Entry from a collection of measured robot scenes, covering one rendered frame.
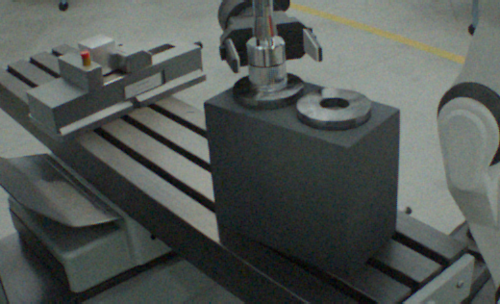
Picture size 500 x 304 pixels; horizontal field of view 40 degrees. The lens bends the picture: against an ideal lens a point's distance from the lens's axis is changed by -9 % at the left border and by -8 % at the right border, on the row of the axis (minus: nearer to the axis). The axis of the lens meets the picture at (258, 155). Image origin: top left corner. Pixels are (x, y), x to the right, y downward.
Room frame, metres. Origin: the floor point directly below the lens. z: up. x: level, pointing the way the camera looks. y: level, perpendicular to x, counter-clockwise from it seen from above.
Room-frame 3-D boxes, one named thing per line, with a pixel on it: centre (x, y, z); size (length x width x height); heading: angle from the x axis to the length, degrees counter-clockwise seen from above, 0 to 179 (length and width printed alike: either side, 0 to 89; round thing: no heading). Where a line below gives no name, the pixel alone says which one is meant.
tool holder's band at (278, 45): (0.85, -0.02, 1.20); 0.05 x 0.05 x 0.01
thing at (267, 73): (0.85, -0.02, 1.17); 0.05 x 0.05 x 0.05
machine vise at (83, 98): (1.30, 0.27, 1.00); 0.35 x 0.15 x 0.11; 130
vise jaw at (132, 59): (1.31, 0.25, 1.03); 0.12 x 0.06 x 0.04; 40
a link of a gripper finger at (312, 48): (0.90, -0.09, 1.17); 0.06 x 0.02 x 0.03; 10
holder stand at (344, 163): (0.82, -0.06, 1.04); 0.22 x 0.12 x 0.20; 48
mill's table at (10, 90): (1.14, 0.18, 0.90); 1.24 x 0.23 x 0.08; 38
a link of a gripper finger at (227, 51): (0.88, 0.03, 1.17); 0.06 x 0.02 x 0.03; 10
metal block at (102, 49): (1.28, 0.29, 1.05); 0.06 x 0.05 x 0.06; 40
